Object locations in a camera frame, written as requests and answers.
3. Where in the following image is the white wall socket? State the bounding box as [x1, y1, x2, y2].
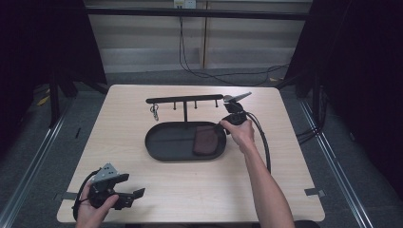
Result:
[172, 0, 198, 10]

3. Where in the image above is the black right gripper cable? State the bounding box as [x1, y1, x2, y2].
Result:
[244, 111, 273, 175]

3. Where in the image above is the black curtain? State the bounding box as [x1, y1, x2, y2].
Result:
[0, 0, 108, 160]
[284, 0, 403, 191]

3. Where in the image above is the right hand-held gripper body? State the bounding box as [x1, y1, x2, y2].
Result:
[221, 91, 254, 127]

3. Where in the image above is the metal floor rail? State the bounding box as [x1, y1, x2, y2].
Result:
[298, 100, 374, 228]
[0, 103, 72, 228]

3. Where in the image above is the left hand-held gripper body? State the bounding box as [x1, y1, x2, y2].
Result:
[87, 162, 136, 211]

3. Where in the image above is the black horizontal bar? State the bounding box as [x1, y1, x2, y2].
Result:
[85, 7, 314, 22]

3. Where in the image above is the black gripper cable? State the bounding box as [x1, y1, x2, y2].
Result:
[244, 111, 273, 175]
[71, 168, 101, 221]

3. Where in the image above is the grey tape strip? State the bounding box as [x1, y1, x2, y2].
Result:
[52, 191, 79, 201]
[303, 187, 326, 198]

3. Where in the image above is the yellow floor tape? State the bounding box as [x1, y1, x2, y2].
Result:
[36, 94, 51, 107]

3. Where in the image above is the person's right hand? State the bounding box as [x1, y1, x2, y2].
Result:
[219, 119, 257, 155]

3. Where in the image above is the person's left hand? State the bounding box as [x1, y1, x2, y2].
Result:
[75, 182, 121, 228]

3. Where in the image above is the black hook rack with tray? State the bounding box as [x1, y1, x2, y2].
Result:
[144, 93, 228, 162]

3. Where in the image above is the bundle of black floor cables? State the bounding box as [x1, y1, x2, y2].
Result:
[295, 124, 322, 146]

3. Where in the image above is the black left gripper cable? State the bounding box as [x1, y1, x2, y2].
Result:
[71, 168, 101, 221]

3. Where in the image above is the black metal stand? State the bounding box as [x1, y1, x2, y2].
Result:
[311, 75, 321, 127]
[48, 70, 62, 128]

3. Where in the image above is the silver metal key ring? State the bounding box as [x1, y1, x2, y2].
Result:
[149, 103, 161, 123]

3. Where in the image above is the black hanging cable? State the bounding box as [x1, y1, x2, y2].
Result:
[178, 15, 290, 87]

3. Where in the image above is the brown pouch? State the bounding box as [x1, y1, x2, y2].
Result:
[192, 124, 220, 157]

